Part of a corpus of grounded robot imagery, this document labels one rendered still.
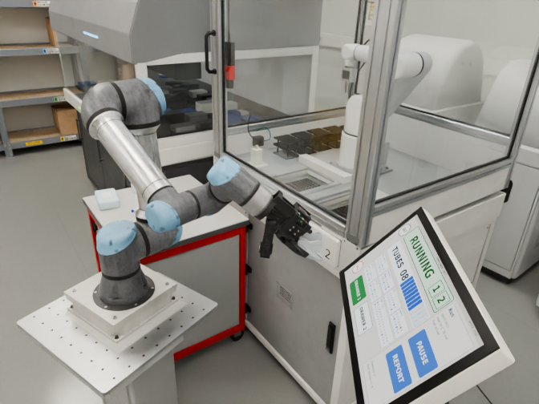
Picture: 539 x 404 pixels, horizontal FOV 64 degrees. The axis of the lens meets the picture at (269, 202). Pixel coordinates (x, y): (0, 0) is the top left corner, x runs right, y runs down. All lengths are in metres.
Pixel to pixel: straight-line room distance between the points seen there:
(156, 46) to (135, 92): 1.08
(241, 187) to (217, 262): 1.06
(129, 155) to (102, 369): 0.61
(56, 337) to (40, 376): 1.02
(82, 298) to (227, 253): 0.78
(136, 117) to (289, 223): 0.53
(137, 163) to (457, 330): 0.78
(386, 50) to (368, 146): 0.28
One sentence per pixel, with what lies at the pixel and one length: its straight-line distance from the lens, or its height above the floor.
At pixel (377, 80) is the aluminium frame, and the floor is 1.49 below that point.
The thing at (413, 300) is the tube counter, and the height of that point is 1.11.
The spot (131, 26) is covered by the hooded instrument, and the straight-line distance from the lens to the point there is 2.29.
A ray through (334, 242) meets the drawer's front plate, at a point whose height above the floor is 0.92.
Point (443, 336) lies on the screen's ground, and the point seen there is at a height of 1.14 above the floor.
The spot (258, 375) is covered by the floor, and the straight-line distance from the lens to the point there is 2.30.
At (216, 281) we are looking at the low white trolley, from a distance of 2.09.
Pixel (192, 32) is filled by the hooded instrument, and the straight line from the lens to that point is 2.40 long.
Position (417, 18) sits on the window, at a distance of 1.37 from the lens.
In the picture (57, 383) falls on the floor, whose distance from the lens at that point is 2.44.
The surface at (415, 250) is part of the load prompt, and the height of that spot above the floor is 1.15.
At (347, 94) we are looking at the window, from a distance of 1.41.
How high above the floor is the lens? 1.72
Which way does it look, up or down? 26 degrees down
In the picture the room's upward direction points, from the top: 2 degrees clockwise
